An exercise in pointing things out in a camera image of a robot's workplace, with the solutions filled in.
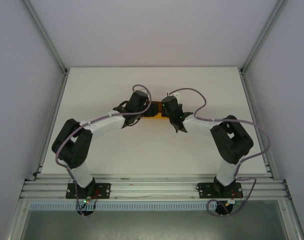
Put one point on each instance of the yellow corrugated cardboard box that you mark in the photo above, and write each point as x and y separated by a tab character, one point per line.
159	110

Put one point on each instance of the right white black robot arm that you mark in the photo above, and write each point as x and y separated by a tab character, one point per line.
231	145

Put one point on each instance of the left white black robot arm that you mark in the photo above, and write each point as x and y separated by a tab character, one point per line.
79	140

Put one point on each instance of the grey metal panel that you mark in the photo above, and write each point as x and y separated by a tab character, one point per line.
154	225

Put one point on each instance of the aluminium mounting rail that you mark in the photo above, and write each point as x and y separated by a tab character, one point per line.
154	187

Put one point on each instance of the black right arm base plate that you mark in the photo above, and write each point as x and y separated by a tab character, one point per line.
204	190

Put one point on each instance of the aluminium side rail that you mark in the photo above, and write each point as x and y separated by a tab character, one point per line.
259	125
50	125

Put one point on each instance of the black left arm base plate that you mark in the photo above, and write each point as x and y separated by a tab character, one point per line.
104	190

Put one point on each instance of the aluminium frame post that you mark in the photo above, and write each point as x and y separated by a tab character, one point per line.
265	35
45	35

